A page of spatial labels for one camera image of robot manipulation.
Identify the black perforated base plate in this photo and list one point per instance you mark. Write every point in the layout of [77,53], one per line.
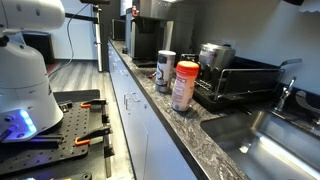
[70,133]

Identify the chrome faucet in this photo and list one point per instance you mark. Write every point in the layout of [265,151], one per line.
[284,95]

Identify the silver stand pole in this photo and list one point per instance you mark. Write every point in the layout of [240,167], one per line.
[98,40]

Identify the white sugar canister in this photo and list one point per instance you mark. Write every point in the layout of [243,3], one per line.
[165,71]

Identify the steel coffee machine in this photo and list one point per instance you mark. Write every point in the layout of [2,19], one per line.
[146,40]

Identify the steel pot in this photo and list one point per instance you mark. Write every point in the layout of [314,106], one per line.
[215,56]

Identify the black dish rack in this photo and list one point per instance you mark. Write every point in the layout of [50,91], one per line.
[246,83]

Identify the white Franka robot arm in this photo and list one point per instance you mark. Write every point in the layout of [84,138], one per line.
[23,83]

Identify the creamer bottle orange lid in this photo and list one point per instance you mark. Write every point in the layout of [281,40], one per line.
[183,86]

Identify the small black object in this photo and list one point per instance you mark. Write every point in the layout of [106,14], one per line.
[124,50]

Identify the aluminium frame rail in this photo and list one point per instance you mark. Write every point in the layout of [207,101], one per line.
[107,150]

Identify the black box appliance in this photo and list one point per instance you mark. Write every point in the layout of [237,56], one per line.
[118,30]

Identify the grey counter cabinet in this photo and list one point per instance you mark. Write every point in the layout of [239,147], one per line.
[160,150]

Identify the orange marker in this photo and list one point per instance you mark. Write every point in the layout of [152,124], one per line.
[151,76]

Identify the stainless steel sink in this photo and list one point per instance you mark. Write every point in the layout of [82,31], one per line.
[266,150]

